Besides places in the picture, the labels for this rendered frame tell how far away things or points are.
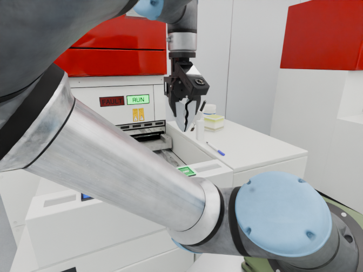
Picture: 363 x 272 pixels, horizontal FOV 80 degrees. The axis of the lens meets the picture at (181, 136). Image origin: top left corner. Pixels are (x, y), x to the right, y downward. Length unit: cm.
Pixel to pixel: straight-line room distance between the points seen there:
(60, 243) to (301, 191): 53
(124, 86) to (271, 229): 96
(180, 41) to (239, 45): 276
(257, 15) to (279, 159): 287
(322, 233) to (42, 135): 34
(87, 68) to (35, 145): 87
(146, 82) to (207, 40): 196
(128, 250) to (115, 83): 75
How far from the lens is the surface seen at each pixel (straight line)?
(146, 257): 73
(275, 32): 375
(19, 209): 134
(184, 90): 57
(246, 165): 73
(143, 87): 115
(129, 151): 25
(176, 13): 53
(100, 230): 63
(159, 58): 112
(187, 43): 56
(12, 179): 127
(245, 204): 35
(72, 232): 62
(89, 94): 112
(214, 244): 40
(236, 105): 338
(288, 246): 33
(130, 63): 108
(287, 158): 86
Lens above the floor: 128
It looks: 19 degrees down
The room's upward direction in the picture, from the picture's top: straight up
